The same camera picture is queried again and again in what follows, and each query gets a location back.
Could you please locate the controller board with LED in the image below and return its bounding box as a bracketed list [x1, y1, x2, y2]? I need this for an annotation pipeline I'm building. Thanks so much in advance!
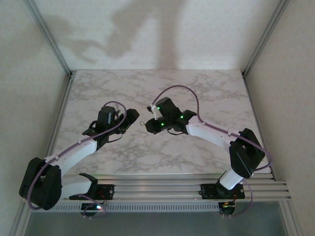
[80, 203, 107, 219]
[220, 201, 237, 219]

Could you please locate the grey slotted cable duct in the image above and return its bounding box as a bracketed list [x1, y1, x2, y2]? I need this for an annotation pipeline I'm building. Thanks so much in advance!
[53, 203, 220, 213]

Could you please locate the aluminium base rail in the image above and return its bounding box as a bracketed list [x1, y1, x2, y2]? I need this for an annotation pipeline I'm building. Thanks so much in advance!
[21, 173, 293, 204]

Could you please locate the aluminium lower frame beam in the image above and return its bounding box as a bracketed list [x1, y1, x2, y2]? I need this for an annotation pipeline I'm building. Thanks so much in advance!
[279, 201, 305, 236]
[10, 210, 32, 236]

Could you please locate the aluminium corner post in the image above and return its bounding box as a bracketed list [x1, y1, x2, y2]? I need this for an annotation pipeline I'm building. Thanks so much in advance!
[242, 0, 291, 76]
[23, 0, 72, 76]

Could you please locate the thin black left gripper wire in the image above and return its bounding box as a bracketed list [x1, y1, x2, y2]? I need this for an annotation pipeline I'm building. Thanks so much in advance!
[108, 132, 124, 145]

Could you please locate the aluminium side rail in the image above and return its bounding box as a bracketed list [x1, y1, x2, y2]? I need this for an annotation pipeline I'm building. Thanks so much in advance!
[242, 73, 275, 180]
[39, 71, 76, 182]

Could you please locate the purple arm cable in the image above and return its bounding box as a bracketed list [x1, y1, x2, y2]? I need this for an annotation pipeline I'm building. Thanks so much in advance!
[27, 101, 127, 219]
[152, 85, 274, 218]

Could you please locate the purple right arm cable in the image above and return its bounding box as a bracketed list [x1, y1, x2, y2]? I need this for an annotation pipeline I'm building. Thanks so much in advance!
[152, 85, 274, 218]

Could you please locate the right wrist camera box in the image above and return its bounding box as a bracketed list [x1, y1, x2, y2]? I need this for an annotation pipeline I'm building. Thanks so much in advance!
[147, 105, 158, 119]

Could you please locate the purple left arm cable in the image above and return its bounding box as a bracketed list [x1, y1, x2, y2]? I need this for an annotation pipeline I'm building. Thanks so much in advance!
[27, 101, 127, 219]

